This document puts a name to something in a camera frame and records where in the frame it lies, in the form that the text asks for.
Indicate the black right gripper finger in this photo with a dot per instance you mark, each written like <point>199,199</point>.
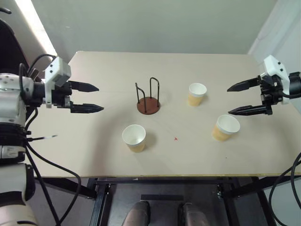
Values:
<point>249,110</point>
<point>243,85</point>

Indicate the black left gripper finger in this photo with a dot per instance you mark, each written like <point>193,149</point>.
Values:
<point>84,86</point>
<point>87,108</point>

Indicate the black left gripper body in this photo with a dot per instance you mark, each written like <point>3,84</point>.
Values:
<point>60,95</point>

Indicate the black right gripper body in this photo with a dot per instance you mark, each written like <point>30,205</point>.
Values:
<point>270,90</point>

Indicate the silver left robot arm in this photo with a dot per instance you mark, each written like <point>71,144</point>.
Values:
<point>10,94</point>

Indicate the tan paper cup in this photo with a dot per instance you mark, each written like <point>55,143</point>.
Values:
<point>225,128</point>
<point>197,94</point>
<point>134,140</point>

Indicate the dark chair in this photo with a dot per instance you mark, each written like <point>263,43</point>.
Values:
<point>10,44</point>

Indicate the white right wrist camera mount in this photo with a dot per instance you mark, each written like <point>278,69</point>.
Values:
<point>275,68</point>

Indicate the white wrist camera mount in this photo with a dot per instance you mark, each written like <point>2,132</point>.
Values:
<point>275,68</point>
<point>57,71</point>

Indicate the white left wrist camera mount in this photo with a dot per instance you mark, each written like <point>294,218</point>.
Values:
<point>57,71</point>

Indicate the black metal table frame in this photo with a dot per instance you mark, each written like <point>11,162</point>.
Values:
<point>164,193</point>

